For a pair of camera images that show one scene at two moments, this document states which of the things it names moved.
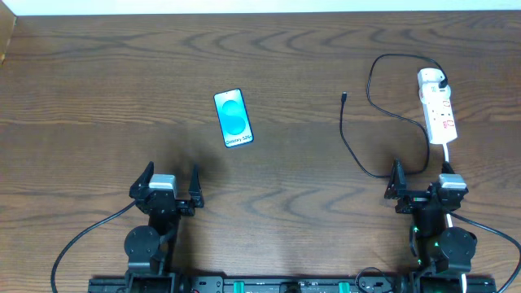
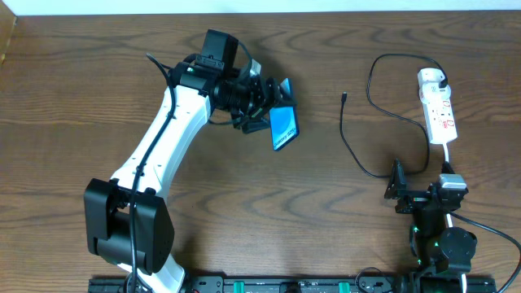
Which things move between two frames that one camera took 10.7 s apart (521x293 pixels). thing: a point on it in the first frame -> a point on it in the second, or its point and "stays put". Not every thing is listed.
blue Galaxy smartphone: (233, 118) -> (284, 127)
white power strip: (439, 109) stays put
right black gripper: (425, 195) stays put
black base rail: (292, 284) stays put
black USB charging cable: (443, 84) stays put
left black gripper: (166, 202) -> (262, 102)
